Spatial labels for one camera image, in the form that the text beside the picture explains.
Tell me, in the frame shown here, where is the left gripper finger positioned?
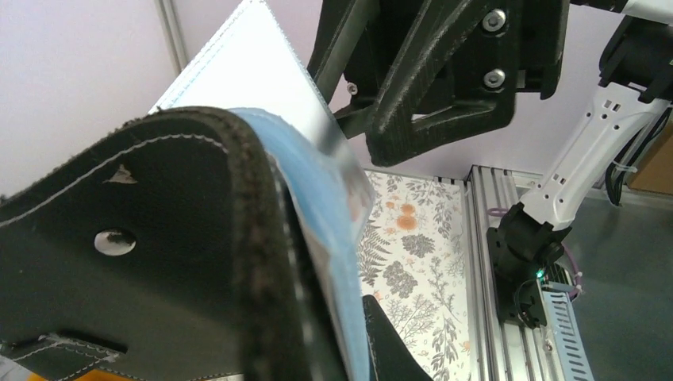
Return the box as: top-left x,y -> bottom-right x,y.
362,295 -> 431,381

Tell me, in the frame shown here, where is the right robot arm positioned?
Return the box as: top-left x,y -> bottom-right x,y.
308,1 -> 672,328

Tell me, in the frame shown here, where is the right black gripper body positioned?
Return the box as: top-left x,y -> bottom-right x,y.
306,0 -> 571,122

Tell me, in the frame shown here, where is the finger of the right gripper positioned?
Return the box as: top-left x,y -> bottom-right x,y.
337,1 -> 522,167

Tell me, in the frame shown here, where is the black leather card holder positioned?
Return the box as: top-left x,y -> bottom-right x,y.
0,0 -> 377,381

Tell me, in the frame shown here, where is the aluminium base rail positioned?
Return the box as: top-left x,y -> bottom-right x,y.
462,164 -> 559,381

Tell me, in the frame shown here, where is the cardboard box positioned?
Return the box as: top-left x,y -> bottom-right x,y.
628,121 -> 672,195

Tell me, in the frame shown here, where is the floral table mat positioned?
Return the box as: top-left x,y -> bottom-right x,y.
359,171 -> 471,380

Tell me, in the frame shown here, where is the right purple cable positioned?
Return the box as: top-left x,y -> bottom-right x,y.
486,206 -> 585,303

